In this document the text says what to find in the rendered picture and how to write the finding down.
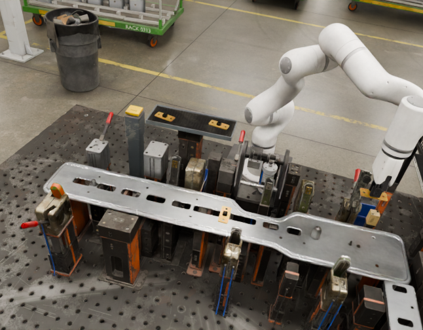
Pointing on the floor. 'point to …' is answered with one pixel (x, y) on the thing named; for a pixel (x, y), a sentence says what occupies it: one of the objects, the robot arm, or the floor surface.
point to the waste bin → (74, 46)
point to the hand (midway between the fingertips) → (376, 188)
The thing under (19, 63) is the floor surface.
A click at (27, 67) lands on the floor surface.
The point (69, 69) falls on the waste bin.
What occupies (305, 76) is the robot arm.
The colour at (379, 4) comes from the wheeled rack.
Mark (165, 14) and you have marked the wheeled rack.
